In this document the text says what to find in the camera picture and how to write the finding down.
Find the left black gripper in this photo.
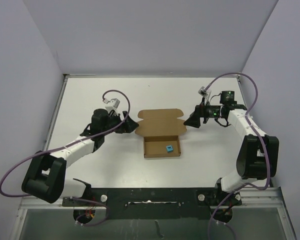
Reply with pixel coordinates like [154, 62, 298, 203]
[101, 110, 138, 135]

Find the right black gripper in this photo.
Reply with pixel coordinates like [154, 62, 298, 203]
[184, 97, 223, 128]

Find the brown cardboard box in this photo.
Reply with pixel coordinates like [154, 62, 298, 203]
[135, 108, 187, 159]

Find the small blue cube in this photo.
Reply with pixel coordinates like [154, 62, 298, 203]
[165, 145, 174, 153]

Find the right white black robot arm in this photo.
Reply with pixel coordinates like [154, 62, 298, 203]
[184, 88, 279, 205]

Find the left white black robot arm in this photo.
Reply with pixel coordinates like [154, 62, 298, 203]
[21, 108, 139, 206]

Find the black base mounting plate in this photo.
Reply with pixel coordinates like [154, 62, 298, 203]
[62, 183, 242, 220]

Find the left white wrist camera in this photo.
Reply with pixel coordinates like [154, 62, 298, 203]
[103, 98, 121, 115]

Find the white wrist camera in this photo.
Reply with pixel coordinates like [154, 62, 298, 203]
[103, 98, 121, 115]
[198, 86, 211, 105]

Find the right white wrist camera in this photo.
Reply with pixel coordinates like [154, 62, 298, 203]
[198, 86, 211, 105]

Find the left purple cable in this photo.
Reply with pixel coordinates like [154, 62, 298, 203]
[0, 89, 131, 227]

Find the purple cable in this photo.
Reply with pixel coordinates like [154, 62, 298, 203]
[0, 89, 131, 227]
[199, 72, 271, 240]

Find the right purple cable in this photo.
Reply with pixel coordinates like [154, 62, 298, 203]
[199, 72, 271, 240]

